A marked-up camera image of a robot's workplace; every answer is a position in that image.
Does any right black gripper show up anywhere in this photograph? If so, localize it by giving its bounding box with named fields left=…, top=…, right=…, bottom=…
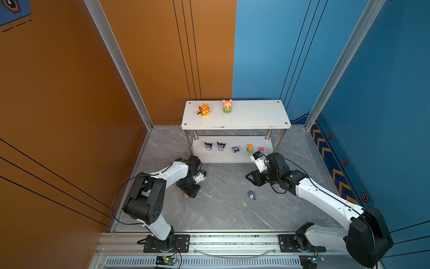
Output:
left=244, top=166, right=280, bottom=187

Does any small blue figure toy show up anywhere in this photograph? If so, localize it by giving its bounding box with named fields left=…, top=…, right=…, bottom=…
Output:
left=247, top=190, right=256, bottom=200

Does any green orange toy truck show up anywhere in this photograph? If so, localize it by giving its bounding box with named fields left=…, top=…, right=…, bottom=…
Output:
left=247, top=145, right=254, bottom=155

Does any black white Kuromi figure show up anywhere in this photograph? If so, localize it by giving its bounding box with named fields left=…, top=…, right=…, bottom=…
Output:
left=204, top=142, right=213, bottom=151

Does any purple figure toy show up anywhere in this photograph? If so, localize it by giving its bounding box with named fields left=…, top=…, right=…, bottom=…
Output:
left=232, top=146, right=240, bottom=154

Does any orange yellow duck toy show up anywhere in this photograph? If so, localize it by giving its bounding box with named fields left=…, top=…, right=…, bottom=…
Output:
left=197, top=103, right=210, bottom=117

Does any pink yellow bear toy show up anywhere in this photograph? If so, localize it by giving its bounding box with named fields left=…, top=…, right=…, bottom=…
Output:
left=222, top=99, right=232, bottom=113

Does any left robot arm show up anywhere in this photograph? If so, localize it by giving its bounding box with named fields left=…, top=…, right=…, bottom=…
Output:
left=123, top=155, right=207, bottom=252

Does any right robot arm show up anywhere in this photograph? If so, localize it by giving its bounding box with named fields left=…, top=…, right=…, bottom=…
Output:
left=245, top=151, right=394, bottom=268

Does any white two-tier shelf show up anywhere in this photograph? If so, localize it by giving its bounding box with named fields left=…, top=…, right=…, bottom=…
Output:
left=181, top=100, right=291, bottom=164

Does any left green circuit board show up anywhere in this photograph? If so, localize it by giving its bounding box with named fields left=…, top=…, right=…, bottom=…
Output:
left=155, top=256, right=178, bottom=268

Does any green circuit board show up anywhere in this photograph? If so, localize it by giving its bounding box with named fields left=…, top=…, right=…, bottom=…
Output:
left=155, top=256, right=178, bottom=268
left=299, top=256, right=325, bottom=269

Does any right green circuit board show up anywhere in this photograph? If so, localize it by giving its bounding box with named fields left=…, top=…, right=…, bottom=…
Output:
left=299, top=256, right=325, bottom=269

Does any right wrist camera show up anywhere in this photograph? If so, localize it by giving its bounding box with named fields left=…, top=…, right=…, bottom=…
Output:
left=250, top=151, right=268, bottom=173

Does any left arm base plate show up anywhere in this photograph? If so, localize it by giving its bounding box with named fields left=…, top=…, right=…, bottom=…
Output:
left=143, top=234, right=190, bottom=253

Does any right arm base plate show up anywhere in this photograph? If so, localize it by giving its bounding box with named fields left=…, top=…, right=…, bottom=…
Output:
left=278, top=234, right=327, bottom=253

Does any aluminium rail frame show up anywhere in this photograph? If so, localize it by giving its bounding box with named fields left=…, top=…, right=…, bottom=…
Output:
left=89, top=230, right=362, bottom=269

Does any right aluminium corner post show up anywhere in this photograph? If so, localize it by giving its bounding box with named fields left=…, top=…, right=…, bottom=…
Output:
left=304, top=0, right=386, bottom=131

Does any aluminium corner post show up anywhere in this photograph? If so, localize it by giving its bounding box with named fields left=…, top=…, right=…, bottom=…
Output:
left=84, top=0, right=153, bottom=132
left=304, top=0, right=386, bottom=131

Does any left aluminium corner post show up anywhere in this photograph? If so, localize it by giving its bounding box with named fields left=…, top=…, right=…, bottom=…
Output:
left=84, top=0, right=153, bottom=132

